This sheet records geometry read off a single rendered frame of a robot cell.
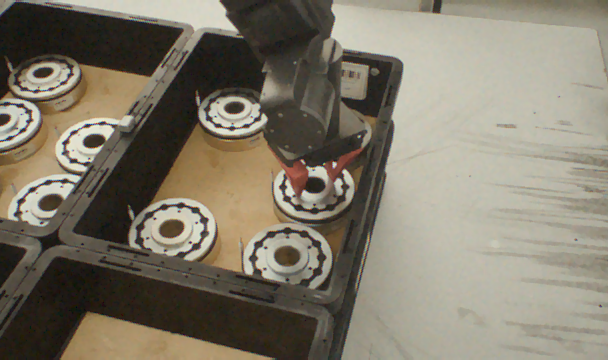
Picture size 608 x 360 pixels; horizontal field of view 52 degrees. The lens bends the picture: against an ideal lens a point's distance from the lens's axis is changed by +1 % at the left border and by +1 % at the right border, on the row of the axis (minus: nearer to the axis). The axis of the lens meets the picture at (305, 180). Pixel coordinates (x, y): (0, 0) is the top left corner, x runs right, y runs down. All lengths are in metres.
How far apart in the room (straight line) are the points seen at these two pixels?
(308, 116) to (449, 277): 0.42
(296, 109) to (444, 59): 0.74
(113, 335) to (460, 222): 0.53
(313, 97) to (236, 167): 0.29
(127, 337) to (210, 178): 0.24
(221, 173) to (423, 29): 0.65
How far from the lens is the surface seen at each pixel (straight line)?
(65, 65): 1.02
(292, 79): 0.56
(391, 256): 0.91
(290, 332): 0.62
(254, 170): 0.84
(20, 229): 0.70
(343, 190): 0.77
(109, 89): 1.00
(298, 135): 0.58
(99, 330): 0.73
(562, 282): 0.95
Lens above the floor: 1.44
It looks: 48 degrees down
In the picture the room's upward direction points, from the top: straight up
